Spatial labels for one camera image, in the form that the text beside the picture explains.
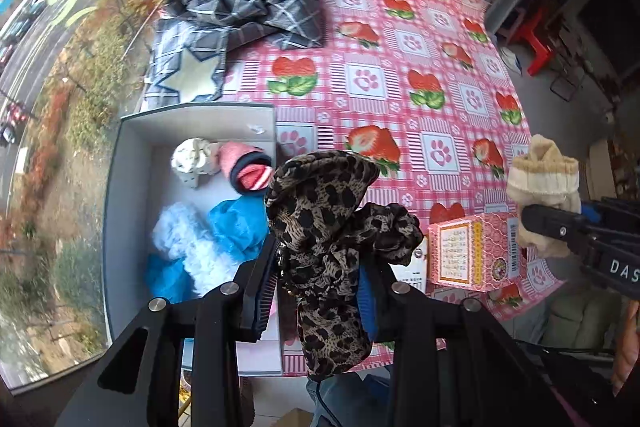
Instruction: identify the blue plastic shoe cover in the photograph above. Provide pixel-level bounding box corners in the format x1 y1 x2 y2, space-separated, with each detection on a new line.
144 252 195 304
206 196 273 260

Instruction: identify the grey plaid star cloth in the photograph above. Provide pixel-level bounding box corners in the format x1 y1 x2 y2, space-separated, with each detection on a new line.
145 0 326 104

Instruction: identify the person's right forearm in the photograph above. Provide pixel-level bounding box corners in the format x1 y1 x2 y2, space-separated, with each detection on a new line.
611 299 640 400

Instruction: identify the pink patterned carton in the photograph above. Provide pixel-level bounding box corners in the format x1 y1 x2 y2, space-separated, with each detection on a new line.
426 212 527 294

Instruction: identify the beige knit sock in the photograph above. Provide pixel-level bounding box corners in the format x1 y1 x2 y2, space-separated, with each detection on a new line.
506 134 582 258

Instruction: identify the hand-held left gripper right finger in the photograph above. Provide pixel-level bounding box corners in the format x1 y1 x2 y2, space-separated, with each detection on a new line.
357 261 573 427

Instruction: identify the grey green cushion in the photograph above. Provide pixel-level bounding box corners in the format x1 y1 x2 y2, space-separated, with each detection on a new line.
542 289 626 350

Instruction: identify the white dotted sock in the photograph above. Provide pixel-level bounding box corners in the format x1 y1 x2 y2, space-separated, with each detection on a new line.
171 137 221 190

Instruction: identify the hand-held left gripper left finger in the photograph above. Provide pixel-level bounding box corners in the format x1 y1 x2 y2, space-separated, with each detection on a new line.
55 232 278 427

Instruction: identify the leopard print cloth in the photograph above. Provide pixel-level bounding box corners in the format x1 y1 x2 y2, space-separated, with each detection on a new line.
264 150 425 380

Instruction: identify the white label card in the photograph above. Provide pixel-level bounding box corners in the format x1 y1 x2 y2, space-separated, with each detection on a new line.
395 237 429 294

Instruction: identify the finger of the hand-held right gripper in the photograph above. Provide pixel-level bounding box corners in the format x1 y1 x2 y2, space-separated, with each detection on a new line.
521 204 601 269
580 198 640 227

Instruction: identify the pink fuzzy sock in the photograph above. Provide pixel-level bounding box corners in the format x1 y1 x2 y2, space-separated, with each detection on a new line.
218 141 273 196

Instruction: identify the brown cardboard box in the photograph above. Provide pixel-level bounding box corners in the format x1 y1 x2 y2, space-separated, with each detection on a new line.
257 407 315 427

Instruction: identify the person's jeans leg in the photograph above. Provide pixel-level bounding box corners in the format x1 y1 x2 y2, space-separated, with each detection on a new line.
305 369 393 427

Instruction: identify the red plastic stool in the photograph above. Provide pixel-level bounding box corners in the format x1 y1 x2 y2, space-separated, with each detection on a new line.
500 4 557 76

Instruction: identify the strawberry print pink tablecloth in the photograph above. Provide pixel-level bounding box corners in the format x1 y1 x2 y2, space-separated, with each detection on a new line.
140 0 533 358

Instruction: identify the grey cardboard box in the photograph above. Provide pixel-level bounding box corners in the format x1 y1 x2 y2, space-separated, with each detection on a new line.
102 102 286 378

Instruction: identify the blue fluffy cloth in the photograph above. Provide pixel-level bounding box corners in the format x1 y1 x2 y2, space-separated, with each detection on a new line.
151 202 238 298

